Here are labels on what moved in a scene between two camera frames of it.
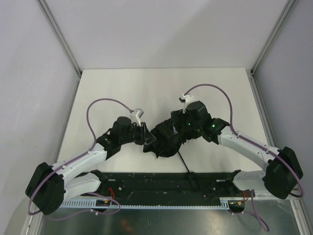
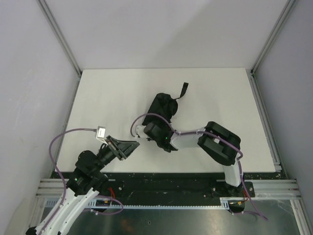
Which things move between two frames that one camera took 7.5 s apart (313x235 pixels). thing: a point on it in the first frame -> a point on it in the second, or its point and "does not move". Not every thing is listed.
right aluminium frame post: (273, 35) does not move
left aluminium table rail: (68, 117) does not move
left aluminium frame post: (49, 15) does not move
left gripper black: (144, 133) -> (116, 150)
